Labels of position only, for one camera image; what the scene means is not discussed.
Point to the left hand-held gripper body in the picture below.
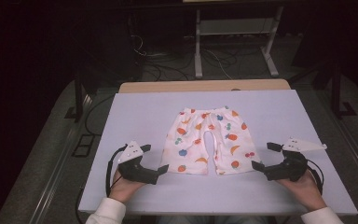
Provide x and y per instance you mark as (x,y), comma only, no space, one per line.
(135,172)

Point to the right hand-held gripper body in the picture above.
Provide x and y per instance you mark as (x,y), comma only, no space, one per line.
(287,169)

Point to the white fruit print pants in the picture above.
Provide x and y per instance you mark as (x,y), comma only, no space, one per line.
(192,146)

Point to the person's left hand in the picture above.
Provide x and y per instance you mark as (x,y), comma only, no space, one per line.
(124,188)

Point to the person's right hand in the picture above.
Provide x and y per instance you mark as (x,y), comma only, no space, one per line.
(304,191)

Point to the black metal stand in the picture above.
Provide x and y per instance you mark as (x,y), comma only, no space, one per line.
(78,99)
(336,93)

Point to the wooden table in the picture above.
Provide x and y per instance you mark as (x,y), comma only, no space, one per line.
(199,85)

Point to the black floor frame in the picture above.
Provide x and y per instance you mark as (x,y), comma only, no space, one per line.
(84,145)

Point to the white metal desk frame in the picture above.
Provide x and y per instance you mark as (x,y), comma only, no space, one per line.
(198,46)

